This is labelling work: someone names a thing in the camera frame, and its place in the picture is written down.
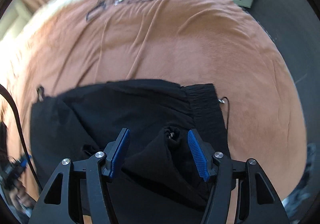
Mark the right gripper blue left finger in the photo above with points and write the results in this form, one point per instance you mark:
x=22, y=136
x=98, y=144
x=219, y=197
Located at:
x=115, y=154

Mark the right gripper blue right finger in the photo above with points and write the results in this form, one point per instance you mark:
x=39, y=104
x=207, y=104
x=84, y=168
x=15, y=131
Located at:
x=201, y=153

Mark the black pants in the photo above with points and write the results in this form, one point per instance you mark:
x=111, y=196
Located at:
x=158, y=182

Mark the person left hand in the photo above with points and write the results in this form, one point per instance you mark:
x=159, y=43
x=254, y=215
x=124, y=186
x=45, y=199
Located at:
x=20, y=198

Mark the orange fleece blanket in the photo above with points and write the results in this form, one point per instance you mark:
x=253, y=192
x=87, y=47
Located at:
x=187, y=42

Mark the cream bed sheet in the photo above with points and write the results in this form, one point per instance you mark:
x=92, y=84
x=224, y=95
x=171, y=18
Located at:
x=18, y=24

